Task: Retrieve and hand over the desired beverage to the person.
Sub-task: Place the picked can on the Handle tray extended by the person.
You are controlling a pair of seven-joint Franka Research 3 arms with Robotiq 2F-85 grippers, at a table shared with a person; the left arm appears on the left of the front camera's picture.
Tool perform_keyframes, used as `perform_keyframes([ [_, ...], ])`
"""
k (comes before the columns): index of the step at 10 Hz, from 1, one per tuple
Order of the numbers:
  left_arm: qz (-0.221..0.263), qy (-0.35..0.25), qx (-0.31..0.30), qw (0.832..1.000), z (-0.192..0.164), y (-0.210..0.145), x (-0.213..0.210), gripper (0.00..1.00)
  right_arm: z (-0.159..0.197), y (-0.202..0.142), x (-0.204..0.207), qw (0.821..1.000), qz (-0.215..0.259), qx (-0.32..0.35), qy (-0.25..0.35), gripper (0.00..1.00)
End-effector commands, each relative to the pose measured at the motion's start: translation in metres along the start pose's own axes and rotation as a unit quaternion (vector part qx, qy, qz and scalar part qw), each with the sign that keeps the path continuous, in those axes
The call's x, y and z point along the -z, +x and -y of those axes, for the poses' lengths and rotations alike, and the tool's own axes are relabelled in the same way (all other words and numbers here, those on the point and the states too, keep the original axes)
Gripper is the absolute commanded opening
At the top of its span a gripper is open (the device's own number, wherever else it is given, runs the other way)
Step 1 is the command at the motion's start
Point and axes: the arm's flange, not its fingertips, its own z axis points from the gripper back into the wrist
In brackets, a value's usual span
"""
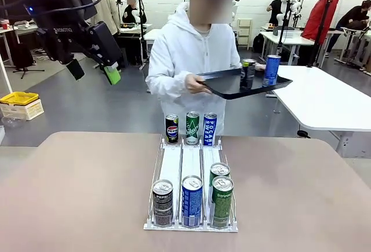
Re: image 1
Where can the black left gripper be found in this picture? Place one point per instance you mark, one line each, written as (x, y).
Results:
(58, 37)

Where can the black serving tray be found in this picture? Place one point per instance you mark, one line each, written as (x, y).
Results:
(226, 85)

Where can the black Pepsi can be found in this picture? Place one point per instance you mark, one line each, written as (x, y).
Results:
(247, 75)
(171, 130)
(162, 202)

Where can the blue Pocari Sweat can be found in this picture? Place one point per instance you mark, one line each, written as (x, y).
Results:
(210, 129)
(271, 71)
(192, 202)

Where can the person's right forearm white sleeve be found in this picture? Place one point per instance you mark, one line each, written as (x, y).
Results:
(165, 79)

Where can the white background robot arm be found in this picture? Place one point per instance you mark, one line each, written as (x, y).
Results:
(295, 5)

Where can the seated person in black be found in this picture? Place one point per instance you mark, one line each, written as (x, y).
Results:
(130, 13)

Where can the person in white hoodie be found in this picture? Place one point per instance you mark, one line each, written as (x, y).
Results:
(197, 49)

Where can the person in black t-shirt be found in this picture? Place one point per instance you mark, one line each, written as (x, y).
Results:
(278, 8)

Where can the person in red jacket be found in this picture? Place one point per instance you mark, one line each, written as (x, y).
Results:
(321, 17)

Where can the seated person in dark clothes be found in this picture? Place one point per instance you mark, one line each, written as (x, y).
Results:
(353, 17)

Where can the person's right hand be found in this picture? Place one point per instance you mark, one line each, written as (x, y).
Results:
(194, 84)

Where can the person's left hand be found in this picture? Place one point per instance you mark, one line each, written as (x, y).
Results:
(260, 67)

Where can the man in beige jacket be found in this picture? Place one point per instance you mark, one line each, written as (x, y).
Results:
(111, 14)

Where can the black tripod stand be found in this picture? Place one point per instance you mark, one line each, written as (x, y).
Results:
(23, 58)

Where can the cluttered white side table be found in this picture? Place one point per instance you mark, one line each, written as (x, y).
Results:
(17, 29)

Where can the white crate with yellow lid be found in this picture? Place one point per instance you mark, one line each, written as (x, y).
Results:
(20, 105)

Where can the red cup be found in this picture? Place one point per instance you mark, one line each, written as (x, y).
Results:
(3, 24)

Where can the clear plastic container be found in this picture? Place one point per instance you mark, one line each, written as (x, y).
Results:
(12, 121)

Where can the green Chilsung cider can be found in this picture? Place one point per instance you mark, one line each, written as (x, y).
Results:
(192, 129)
(219, 169)
(222, 202)

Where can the white can dispenser rack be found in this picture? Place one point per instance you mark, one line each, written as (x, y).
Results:
(171, 162)

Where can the white drawer cabinet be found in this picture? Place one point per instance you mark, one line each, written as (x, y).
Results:
(245, 32)

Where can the black backpack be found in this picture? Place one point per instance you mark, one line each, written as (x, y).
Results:
(258, 43)

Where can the white desk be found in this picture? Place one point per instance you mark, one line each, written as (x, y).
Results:
(290, 39)

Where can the large white table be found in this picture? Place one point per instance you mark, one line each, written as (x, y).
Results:
(313, 95)

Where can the black camera pole stand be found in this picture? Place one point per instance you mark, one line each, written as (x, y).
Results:
(283, 32)

